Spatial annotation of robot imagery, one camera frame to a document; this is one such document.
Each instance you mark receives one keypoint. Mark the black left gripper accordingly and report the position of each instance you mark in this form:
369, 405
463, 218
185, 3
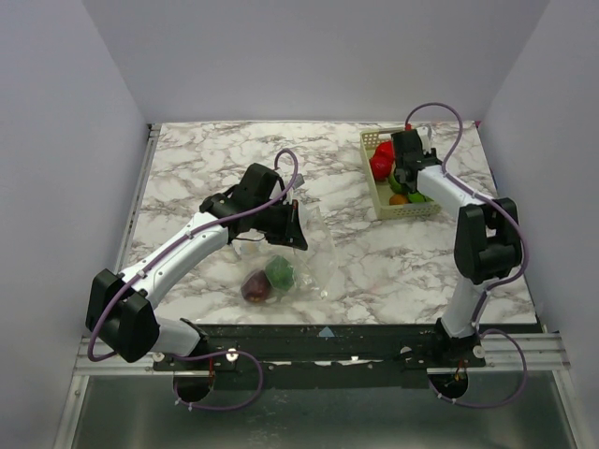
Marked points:
291, 235

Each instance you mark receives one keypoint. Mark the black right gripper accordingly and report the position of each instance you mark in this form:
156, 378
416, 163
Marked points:
409, 165

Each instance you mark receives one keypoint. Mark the yellow green lemon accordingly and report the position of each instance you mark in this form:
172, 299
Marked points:
396, 187

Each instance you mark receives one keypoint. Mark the green bell pepper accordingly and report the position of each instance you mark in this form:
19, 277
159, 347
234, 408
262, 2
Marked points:
280, 273

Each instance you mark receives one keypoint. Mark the small green watermelon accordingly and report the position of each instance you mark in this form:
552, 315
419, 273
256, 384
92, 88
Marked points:
417, 198

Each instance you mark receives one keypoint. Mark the clear zip top bag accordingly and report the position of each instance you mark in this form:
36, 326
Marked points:
313, 267

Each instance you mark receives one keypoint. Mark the dark maroon fruit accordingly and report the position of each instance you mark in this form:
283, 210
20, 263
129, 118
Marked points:
256, 288

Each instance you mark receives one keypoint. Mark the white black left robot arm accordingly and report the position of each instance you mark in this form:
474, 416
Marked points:
121, 309

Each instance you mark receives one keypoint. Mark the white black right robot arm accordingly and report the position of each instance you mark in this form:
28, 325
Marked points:
487, 243

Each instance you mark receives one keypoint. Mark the red bell pepper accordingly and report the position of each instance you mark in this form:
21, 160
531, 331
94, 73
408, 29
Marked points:
385, 149

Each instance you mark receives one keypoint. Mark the red round fruit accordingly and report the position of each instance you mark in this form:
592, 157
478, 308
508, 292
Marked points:
380, 168

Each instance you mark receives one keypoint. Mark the small orange fruit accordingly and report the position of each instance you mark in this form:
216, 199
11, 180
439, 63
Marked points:
398, 200

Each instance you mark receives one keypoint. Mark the pale green perforated basket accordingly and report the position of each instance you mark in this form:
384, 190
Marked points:
380, 191

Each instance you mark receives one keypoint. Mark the black mounting rail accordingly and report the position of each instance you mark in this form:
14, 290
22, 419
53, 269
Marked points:
241, 357

